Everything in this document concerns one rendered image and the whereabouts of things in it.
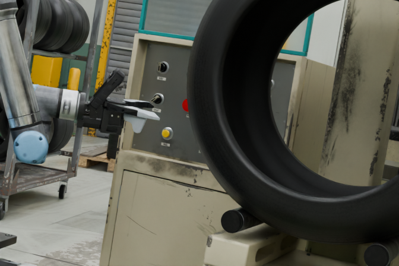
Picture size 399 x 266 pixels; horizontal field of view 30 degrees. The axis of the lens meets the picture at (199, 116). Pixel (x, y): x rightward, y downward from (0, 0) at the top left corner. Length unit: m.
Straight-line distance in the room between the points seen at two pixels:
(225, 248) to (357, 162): 0.44
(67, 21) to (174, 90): 3.34
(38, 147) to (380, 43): 0.81
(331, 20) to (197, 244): 8.69
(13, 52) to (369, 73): 0.81
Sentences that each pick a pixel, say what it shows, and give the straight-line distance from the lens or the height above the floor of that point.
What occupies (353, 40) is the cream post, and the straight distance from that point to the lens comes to 1.76.
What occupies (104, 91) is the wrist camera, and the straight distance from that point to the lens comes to 1.86.
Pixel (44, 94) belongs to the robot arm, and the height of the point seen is 1.06.
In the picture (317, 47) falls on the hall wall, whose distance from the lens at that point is 10.75.
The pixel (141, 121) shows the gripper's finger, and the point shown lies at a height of 1.03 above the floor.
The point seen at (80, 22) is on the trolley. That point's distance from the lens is 5.92.
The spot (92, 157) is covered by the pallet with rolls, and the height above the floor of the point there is 0.13.
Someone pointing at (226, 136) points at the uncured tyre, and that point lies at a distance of 1.41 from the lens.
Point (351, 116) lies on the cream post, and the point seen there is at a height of 1.13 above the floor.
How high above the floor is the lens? 1.16
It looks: 3 degrees down
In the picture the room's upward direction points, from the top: 9 degrees clockwise
